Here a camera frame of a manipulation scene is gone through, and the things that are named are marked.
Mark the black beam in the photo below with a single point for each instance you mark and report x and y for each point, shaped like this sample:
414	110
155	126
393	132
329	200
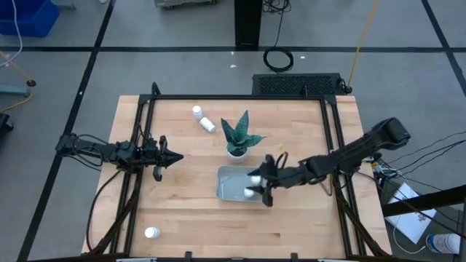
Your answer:
426	200

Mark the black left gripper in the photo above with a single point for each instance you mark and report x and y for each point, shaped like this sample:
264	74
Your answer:
153	156

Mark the white pill bottle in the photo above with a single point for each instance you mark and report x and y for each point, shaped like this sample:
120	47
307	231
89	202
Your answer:
249	192
197	111
152	233
255	179
207	124

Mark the snake plant in white pot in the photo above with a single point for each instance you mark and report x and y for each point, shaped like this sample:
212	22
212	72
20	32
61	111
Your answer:
240	136

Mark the blue plastic bin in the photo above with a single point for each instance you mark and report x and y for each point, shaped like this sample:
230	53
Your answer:
29	18

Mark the clear water bottle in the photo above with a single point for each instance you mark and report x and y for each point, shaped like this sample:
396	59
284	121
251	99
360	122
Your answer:
442	243

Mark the black object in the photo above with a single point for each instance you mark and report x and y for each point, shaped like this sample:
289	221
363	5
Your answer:
4	123

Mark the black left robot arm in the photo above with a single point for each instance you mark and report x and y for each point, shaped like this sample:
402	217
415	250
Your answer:
109	151

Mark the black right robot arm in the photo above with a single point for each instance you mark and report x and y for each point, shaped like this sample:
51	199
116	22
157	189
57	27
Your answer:
364	144

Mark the grey metal foot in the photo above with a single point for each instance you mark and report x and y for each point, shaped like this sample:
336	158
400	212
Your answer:
14	91

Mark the grey plastic basket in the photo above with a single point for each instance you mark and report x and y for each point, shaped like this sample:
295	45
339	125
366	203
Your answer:
231	183

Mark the black table clamp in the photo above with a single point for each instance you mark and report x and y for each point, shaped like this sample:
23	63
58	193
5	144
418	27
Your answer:
294	256
188	255

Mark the black pillar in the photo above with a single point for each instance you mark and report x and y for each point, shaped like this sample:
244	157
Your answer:
248	22

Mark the black perforated computer case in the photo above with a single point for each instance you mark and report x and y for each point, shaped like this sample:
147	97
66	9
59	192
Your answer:
295	84

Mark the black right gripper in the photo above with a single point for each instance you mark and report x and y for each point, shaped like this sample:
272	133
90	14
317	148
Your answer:
291	176

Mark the white paper sheet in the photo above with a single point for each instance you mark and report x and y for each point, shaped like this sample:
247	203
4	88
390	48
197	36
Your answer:
411	222

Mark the black aluminium table frame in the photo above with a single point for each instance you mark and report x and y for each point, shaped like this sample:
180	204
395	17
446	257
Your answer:
236	97

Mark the grey device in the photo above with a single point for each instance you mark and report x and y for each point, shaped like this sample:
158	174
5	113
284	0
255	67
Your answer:
185	3

